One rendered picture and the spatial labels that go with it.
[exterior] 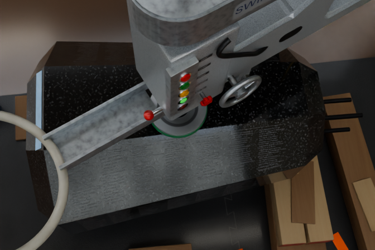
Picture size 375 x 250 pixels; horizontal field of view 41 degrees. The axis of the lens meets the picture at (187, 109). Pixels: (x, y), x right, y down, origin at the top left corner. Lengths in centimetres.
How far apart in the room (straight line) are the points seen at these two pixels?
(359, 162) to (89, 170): 143
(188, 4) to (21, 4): 220
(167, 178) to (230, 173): 25
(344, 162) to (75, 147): 153
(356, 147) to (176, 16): 185
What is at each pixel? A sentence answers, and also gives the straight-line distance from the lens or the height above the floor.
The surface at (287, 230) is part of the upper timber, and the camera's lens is 241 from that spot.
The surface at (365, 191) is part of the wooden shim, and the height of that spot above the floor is 14.
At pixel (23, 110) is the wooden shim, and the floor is 3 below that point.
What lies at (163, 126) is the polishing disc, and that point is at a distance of 179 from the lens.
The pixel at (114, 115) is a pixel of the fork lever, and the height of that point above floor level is 106.
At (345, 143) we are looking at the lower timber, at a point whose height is 13.
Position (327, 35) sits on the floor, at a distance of 309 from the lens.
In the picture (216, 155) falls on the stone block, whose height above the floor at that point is 74.
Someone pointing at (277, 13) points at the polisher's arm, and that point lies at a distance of 141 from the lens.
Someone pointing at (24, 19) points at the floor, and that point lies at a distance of 310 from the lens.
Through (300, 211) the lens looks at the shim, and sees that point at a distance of 242.
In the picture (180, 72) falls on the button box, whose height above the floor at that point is 151.
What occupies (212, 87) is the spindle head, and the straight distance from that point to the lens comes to 147.
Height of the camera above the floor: 257
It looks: 69 degrees down
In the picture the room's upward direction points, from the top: 6 degrees clockwise
